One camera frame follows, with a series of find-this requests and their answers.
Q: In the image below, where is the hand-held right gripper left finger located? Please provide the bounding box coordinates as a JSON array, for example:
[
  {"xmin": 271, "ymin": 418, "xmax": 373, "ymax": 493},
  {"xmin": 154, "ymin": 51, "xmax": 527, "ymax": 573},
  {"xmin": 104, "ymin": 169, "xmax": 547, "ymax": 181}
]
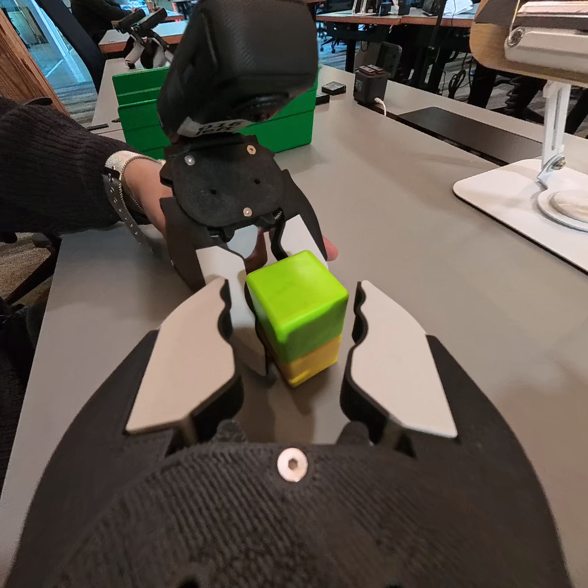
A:
[{"xmin": 125, "ymin": 277, "xmax": 244, "ymax": 448}]

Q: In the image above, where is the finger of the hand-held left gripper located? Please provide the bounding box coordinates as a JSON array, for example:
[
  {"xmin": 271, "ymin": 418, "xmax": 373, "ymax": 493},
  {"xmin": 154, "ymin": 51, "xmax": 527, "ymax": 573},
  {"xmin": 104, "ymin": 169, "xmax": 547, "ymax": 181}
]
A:
[
  {"xmin": 196, "ymin": 245, "xmax": 268, "ymax": 376},
  {"xmin": 271, "ymin": 214, "xmax": 332, "ymax": 273}
]

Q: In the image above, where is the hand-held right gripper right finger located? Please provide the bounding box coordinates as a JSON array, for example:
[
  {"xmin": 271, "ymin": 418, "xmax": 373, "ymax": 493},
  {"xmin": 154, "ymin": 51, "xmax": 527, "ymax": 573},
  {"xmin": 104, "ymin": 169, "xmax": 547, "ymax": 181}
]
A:
[{"xmin": 340, "ymin": 280, "xmax": 458, "ymax": 458}]

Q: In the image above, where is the lime green cube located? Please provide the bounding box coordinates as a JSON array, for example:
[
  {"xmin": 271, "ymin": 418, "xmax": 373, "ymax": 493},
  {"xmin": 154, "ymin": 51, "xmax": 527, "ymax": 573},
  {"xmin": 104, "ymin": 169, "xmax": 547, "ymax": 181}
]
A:
[{"xmin": 246, "ymin": 250, "xmax": 349, "ymax": 361}]

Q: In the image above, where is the yellow cube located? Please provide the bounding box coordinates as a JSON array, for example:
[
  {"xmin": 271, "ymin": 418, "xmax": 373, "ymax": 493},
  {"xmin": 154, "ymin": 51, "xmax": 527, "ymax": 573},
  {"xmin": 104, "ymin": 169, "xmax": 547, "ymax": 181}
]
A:
[{"xmin": 264, "ymin": 333, "xmax": 343, "ymax": 387}]

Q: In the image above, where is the green plastic bin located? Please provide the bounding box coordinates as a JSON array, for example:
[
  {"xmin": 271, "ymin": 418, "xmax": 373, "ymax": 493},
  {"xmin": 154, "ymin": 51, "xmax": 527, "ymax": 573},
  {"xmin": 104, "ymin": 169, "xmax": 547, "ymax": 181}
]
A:
[{"xmin": 111, "ymin": 66, "xmax": 319, "ymax": 159}]

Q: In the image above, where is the person's left forearm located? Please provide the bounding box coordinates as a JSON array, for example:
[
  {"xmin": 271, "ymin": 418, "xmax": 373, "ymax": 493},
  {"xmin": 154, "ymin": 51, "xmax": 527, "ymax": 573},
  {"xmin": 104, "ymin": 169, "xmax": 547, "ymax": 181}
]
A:
[{"xmin": 0, "ymin": 96, "xmax": 138, "ymax": 244}]

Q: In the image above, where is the black desk mat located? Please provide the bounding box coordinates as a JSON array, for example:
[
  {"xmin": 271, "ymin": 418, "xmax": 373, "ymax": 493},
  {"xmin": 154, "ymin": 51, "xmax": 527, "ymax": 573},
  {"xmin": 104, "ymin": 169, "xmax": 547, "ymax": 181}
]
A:
[{"xmin": 397, "ymin": 107, "xmax": 545, "ymax": 167}]

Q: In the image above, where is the person's left hand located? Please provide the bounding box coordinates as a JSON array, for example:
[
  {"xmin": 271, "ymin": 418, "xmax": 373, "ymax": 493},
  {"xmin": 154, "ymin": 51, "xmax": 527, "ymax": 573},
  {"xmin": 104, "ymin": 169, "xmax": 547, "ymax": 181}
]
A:
[{"xmin": 123, "ymin": 156, "xmax": 339, "ymax": 273}]

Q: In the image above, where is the black charger box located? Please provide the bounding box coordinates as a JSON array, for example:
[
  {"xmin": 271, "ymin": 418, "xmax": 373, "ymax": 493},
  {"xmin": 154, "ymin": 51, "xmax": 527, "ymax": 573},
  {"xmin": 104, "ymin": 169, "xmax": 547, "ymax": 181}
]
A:
[{"xmin": 353, "ymin": 64, "xmax": 390, "ymax": 105}]

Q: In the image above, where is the idle hand-held gripper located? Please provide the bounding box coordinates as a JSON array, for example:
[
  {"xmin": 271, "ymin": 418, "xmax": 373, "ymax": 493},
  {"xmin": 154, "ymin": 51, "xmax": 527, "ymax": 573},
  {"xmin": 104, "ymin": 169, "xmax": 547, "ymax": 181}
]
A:
[{"xmin": 112, "ymin": 7, "xmax": 177, "ymax": 70}]

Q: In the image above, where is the person's dark clothed body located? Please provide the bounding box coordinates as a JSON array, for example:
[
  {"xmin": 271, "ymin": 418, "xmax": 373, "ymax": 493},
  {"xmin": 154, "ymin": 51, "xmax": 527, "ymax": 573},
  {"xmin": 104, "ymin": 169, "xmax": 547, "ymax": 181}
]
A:
[{"xmin": 0, "ymin": 296, "xmax": 47, "ymax": 483}]

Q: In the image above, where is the black office chair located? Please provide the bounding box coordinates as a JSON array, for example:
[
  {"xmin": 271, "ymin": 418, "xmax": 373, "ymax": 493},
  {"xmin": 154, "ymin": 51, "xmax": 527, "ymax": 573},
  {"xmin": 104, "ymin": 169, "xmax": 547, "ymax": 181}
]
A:
[
  {"xmin": 34, "ymin": 0, "xmax": 106, "ymax": 92},
  {"xmin": 5, "ymin": 232, "xmax": 61, "ymax": 305}
]

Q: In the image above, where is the wood edged grey table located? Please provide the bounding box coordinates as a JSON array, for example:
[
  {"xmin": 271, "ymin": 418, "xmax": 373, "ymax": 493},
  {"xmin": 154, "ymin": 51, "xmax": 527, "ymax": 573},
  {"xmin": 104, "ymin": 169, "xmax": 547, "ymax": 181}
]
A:
[{"xmin": 99, "ymin": 18, "xmax": 189, "ymax": 55}]

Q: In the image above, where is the document stand with white base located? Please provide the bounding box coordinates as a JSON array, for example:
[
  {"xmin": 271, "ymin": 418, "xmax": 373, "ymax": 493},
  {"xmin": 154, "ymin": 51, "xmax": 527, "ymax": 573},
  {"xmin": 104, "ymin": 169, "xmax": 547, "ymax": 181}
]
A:
[{"xmin": 452, "ymin": 0, "xmax": 588, "ymax": 276}]

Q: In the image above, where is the wooden top office table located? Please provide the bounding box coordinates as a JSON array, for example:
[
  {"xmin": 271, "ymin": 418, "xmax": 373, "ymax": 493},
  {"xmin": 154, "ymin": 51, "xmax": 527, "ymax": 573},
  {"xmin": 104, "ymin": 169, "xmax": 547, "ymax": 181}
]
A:
[{"xmin": 317, "ymin": 0, "xmax": 478, "ymax": 88}]

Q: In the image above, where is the grey wrist strap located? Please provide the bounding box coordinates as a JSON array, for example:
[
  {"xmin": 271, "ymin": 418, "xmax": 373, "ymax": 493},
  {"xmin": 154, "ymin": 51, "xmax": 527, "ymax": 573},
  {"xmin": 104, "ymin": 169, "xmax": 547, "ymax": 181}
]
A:
[{"xmin": 104, "ymin": 152, "xmax": 167, "ymax": 258}]

